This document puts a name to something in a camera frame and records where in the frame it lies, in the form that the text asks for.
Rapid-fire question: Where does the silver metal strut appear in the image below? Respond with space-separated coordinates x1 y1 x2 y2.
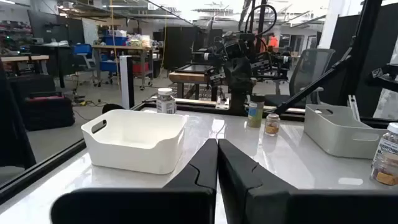
347 95 362 123

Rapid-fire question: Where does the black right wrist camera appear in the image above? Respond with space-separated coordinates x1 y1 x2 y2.
223 39 247 59

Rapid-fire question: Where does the light grey storage bin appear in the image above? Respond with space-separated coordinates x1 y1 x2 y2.
303 103 388 159

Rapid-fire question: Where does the black case with red strip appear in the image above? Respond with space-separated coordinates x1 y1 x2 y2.
23 91 75 131

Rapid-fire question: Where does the white and black post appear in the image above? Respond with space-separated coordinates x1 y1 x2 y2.
119 55 136 110

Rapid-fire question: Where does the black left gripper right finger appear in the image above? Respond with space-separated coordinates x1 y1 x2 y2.
217 138 398 224

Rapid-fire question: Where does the black round object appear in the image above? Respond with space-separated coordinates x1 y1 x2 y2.
101 103 125 114

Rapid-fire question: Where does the black-lid spice jar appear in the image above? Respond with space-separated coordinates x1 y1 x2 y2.
247 95 266 129

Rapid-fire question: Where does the wooden workbench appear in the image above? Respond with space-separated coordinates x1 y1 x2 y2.
92 45 160 91

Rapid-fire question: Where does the person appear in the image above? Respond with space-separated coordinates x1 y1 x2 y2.
266 32 280 54

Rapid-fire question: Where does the black partition panel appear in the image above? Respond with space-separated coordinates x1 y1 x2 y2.
320 2 398 119

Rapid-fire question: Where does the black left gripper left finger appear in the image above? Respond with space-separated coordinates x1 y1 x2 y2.
49 138 218 224

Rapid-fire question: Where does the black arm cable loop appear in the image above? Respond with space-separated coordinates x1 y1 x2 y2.
244 3 278 40

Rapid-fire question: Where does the grey mesh office chair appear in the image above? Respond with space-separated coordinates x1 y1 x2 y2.
264 48 336 108

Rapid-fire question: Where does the black cloth cover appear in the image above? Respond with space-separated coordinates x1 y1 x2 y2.
0 58 37 170

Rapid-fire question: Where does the wooden table with black tray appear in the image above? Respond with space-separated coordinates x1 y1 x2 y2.
169 63 218 100

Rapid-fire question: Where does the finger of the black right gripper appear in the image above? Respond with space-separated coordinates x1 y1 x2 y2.
229 58 244 93
241 58 254 93

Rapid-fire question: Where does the blue chair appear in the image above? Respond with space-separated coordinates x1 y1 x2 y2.
73 43 95 70

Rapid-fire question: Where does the white-lid spice jar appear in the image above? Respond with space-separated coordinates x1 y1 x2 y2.
155 87 177 115
371 122 398 169

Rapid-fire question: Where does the grey metal bracket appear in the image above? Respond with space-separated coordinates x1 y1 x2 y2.
215 96 230 110

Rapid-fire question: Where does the blue plastic bin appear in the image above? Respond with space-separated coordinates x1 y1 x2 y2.
99 60 119 73
104 35 128 47

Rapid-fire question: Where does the black aluminium table frame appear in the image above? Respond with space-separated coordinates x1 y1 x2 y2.
0 0 398 206

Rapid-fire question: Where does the red plastic bin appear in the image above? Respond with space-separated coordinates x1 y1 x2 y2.
132 62 150 75

